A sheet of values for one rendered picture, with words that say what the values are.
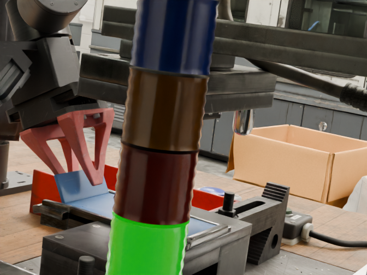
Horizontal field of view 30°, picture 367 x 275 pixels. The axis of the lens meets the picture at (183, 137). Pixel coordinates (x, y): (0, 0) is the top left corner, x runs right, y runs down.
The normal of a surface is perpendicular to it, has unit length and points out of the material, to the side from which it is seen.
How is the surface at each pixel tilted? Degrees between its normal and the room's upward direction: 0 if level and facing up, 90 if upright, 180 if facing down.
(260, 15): 90
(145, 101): 104
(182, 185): 76
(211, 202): 90
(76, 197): 60
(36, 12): 136
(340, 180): 88
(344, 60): 90
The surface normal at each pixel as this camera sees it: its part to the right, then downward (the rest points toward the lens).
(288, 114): -0.57, 0.07
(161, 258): 0.43, -0.04
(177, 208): 0.64, -0.03
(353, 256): 0.13, -0.98
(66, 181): 0.79, -0.32
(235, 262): 0.84, 0.20
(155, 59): -0.37, 0.35
